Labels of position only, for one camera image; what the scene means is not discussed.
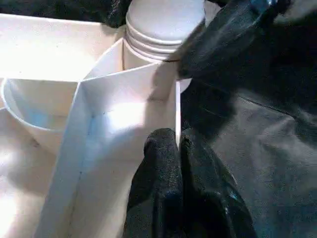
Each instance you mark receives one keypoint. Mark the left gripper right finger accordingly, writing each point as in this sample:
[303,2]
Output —
[210,198]

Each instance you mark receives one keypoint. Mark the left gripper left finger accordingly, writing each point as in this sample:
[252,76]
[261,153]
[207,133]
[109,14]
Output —
[158,188]

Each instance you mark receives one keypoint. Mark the black plastic mat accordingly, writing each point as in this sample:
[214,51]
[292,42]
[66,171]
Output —
[272,136]

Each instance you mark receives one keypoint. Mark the white plastic table top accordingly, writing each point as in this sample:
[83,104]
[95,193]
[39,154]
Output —
[99,104]

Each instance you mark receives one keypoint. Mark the white plastic table leg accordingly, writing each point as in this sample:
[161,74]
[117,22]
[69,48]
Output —
[166,19]

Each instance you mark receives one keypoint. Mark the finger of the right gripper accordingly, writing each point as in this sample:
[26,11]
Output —
[218,42]
[116,12]

